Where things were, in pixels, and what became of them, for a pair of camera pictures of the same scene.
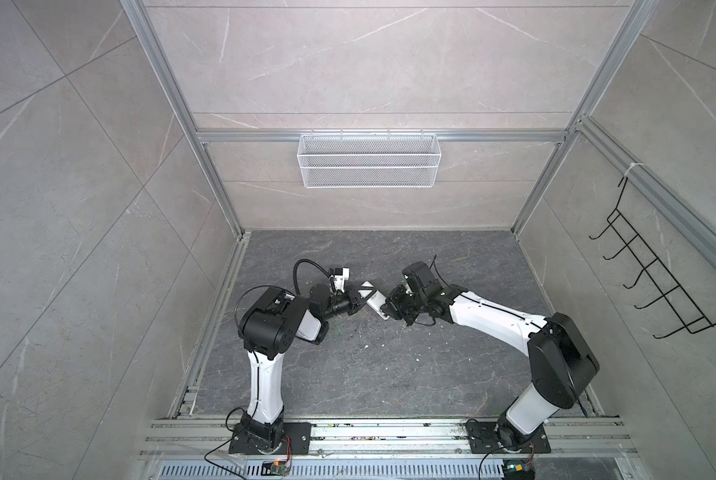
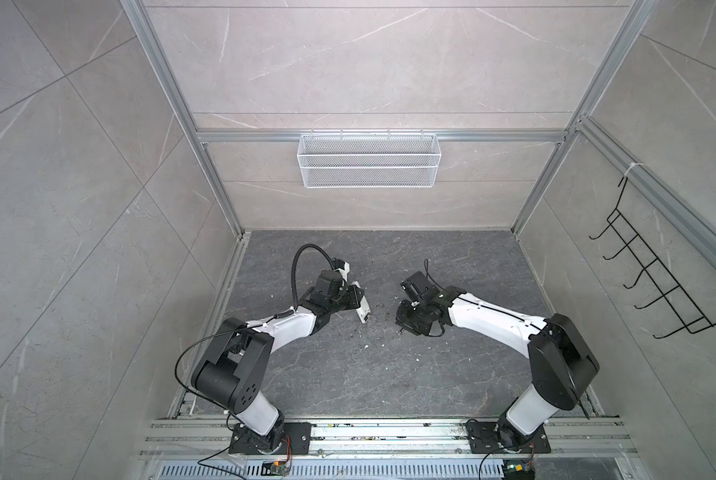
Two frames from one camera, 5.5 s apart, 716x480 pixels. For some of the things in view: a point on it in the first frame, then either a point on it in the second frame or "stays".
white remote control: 373,297 -> 364,310
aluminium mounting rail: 386,439 stays
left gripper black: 357,303 stays
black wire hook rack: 693,319 stays
